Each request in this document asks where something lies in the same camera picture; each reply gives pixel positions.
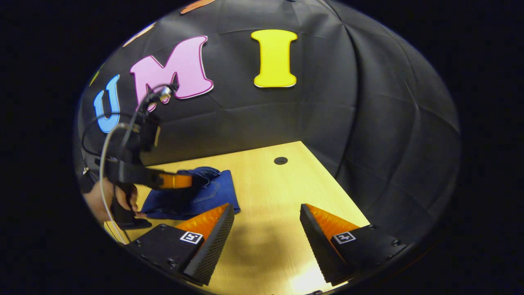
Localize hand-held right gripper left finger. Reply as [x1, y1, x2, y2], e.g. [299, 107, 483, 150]
[125, 203, 236, 286]

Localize blue denim jeans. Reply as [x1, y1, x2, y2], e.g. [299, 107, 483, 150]
[140, 166, 241, 220]

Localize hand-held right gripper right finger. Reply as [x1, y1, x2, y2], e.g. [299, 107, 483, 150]
[300, 203, 408, 286]

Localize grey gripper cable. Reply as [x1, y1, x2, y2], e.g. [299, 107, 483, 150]
[98, 122, 131, 244]

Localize black backdrop cloth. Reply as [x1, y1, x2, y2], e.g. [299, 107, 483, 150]
[76, 0, 461, 246]

